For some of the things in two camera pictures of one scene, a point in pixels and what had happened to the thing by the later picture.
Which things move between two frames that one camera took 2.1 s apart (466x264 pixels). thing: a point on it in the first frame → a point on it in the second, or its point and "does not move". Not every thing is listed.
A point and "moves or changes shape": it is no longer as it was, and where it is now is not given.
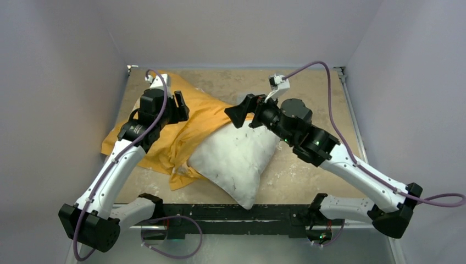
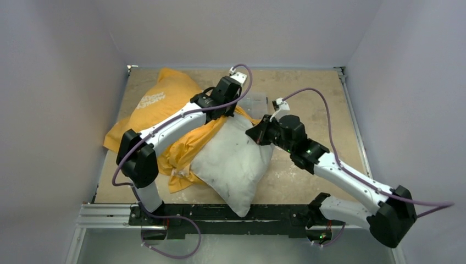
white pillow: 231,160 moves or changes shape
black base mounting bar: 292,219 does not move
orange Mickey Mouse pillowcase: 170,151 does not move
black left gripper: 179,112 → 229,111
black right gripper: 257,112 → 265,131
